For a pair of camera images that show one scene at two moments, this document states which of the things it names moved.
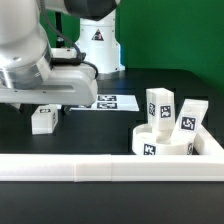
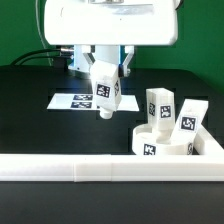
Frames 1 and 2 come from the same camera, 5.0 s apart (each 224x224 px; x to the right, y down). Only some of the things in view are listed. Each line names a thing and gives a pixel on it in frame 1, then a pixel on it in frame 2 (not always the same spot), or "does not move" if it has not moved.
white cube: (161, 111) does not move
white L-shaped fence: (205, 164) does not move
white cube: (45, 119) → (107, 87)
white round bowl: (144, 142) does not move
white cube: (190, 120) does not move
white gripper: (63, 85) → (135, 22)
